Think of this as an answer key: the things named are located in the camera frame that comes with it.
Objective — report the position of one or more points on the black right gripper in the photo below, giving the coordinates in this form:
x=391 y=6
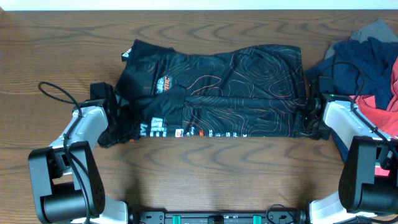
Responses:
x=300 y=130

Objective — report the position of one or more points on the black jersey with orange lines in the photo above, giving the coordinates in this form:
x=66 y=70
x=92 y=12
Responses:
x=250 y=92

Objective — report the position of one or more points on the grey garment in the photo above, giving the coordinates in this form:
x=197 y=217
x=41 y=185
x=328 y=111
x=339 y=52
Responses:
x=374 y=41

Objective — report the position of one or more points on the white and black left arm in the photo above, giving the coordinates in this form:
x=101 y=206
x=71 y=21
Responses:
x=66 y=183

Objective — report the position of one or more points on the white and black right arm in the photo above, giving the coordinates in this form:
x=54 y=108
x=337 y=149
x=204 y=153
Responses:
x=368 y=184

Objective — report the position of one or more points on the black mounting rail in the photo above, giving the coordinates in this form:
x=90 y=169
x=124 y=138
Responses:
x=270 y=216

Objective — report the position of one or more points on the red garment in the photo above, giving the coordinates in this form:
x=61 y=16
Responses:
x=385 y=120

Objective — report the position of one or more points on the navy blue garment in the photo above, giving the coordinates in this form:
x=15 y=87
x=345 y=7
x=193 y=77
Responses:
x=356 y=79

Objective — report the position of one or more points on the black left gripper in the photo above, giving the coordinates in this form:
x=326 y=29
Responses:
x=109 y=125

